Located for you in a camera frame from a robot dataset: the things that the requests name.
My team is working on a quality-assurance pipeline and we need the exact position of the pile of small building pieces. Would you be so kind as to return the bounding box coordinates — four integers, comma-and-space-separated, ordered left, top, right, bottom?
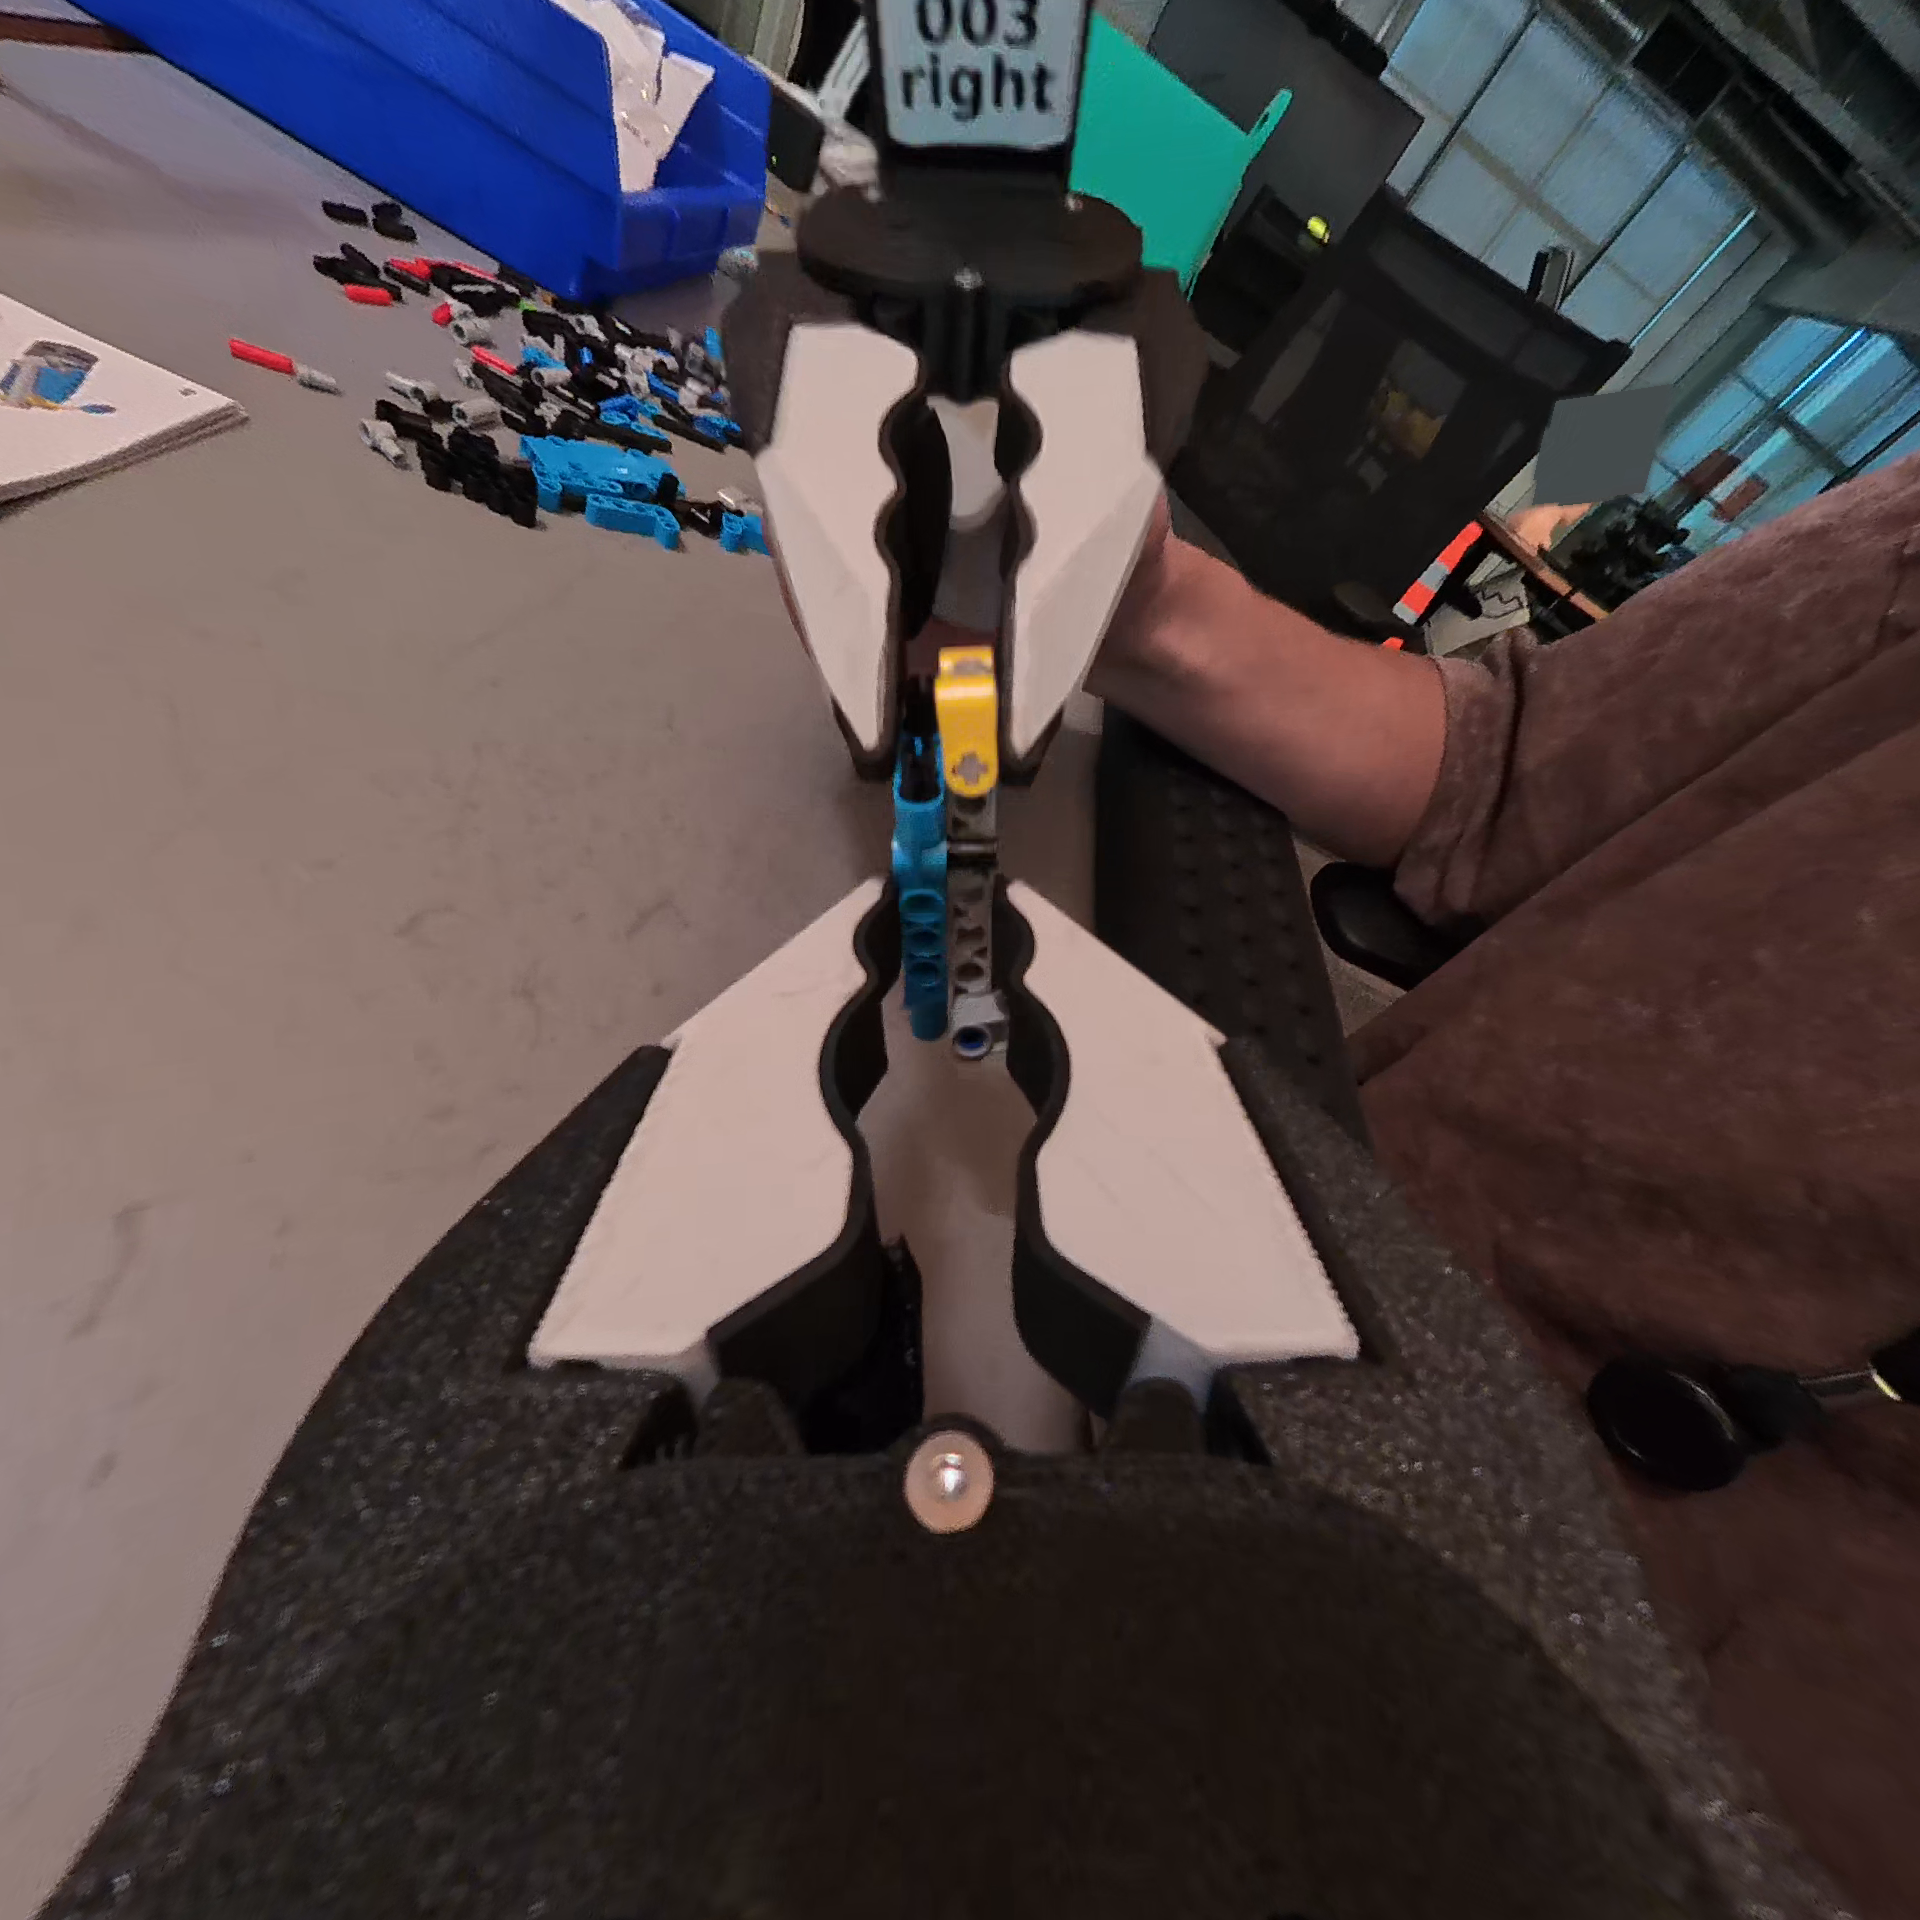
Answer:
308, 196, 778, 563

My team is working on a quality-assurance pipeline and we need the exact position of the yellow connector piece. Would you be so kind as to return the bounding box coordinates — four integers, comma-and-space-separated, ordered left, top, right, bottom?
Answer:
929, 645, 1001, 796

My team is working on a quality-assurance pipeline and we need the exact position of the blue panel with black pins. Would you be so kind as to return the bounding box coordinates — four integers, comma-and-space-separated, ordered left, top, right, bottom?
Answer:
887, 672, 955, 1042

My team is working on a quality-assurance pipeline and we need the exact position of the blue plastic bin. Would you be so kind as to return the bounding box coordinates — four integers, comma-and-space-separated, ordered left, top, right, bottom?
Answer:
68, 0, 778, 303

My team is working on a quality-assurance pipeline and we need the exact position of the black perforated pad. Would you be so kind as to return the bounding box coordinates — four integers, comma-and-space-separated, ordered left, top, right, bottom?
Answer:
1090, 703, 1370, 1147

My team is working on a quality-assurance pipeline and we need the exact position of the instruction booklet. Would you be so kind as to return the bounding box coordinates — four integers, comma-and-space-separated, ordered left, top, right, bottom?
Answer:
0, 290, 250, 505

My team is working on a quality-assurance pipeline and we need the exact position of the clear plastic bag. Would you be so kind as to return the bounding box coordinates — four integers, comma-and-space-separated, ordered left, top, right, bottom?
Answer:
586, 0, 717, 192

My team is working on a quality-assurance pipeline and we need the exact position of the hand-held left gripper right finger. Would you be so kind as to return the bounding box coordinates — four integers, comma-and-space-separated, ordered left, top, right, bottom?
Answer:
1001, 882, 1362, 1420

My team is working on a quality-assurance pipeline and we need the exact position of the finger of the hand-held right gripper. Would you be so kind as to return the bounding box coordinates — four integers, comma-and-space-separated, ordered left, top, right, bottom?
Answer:
755, 322, 916, 780
994, 327, 1168, 780

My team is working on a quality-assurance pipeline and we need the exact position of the black monitor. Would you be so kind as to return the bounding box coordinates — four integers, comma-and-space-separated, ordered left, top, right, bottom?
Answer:
1146, 0, 1424, 199

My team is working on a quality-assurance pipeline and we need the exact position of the person's right forearm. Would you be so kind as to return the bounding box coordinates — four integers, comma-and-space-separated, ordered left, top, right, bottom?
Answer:
1084, 450, 1920, 934

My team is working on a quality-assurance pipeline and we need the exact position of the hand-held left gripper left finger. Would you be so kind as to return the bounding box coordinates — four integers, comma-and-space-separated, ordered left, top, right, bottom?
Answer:
527, 880, 924, 1452

